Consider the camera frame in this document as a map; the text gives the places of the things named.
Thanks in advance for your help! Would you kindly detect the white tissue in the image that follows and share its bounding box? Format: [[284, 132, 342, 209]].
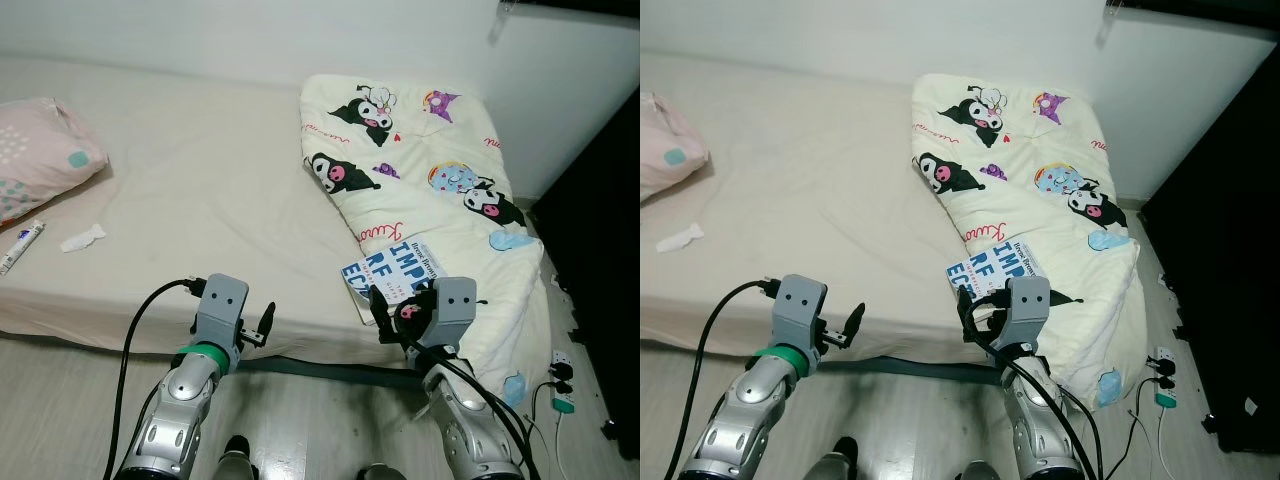
[[655, 223, 705, 254], [60, 223, 107, 254]]

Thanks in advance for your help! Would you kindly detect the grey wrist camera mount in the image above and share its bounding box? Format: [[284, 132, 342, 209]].
[[192, 273, 251, 351], [772, 275, 829, 351], [428, 277, 477, 349], [1005, 277, 1053, 346]]

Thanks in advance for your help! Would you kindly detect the cream cartoon print blanket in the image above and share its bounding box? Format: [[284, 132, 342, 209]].
[[910, 72, 1151, 411], [300, 72, 554, 409]]

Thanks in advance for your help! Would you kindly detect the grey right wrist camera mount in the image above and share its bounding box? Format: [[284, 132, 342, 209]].
[[1005, 277, 1053, 346], [428, 277, 477, 349]]

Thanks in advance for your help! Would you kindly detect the pink patterned pillow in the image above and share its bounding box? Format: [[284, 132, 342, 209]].
[[640, 92, 712, 203], [0, 97, 109, 227]]

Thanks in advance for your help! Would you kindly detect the blue and white book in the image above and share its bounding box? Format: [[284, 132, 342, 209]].
[[945, 238, 1047, 301], [340, 238, 445, 326]]

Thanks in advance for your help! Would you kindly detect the dark bed frame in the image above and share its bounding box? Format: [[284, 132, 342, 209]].
[[235, 355, 426, 393], [835, 355, 1011, 379]]

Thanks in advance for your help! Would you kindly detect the white toothpaste tube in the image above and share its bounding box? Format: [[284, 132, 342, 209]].
[[0, 220, 47, 277]]

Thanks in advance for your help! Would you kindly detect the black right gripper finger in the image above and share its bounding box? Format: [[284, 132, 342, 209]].
[[958, 290, 985, 346], [371, 286, 399, 346]]

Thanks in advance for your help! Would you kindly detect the robot left leg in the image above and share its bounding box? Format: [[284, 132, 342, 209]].
[[218, 435, 253, 480], [820, 437, 859, 480]]

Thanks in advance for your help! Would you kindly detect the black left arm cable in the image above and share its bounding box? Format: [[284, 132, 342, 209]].
[[103, 278, 206, 480], [663, 280, 783, 480]]

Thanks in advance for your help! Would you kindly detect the black wardrobe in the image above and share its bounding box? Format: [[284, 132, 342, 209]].
[[528, 88, 641, 463], [1140, 45, 1280, 456]]

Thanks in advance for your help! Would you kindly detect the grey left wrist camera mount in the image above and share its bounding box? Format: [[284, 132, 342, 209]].
[[772, 275, 829, 351], [192, 273, 251, 351]]

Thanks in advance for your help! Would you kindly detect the black floor cable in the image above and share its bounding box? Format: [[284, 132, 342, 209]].
[[1128, 378, 1161, 446], [530, 378, 559, 426]]

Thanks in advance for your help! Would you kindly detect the cream sheeted mattress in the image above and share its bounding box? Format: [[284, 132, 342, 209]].
[[640, 52, 1141, 363], [0, 55, 546, 366]]

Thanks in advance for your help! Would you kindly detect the dark wall fixture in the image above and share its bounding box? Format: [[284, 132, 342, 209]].
[[498, 0, 641, 19]]

